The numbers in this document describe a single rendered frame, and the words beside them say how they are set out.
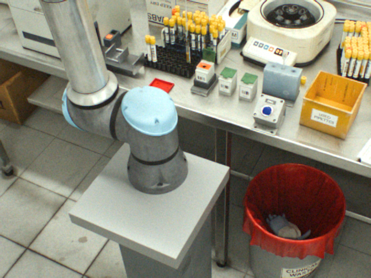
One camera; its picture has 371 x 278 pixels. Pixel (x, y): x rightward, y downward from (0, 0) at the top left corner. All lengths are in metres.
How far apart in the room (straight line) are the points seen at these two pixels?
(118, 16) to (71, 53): 0.74
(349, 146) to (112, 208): 0.64
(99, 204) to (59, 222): 1.16
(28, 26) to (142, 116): 0.76
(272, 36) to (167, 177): 0.63
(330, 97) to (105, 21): 0.75
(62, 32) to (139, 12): 0.92
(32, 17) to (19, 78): 1.09
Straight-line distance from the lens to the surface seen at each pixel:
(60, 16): 0.97
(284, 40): 1.58
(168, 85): 1.55
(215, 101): 1.48
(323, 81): 1.48
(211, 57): 1.50
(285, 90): 1.47
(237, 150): 2.17
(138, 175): 1.19
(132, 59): 1.60
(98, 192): 1.24
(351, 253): 2.25
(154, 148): 1.11
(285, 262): 1.86
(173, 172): 1.18
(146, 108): 1.08
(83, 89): 1.09
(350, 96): 1.48
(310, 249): 1.77
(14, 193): 2.54
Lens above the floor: 1.87
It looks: 46 degrees down
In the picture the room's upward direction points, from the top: 4 degrees counter-clockwise
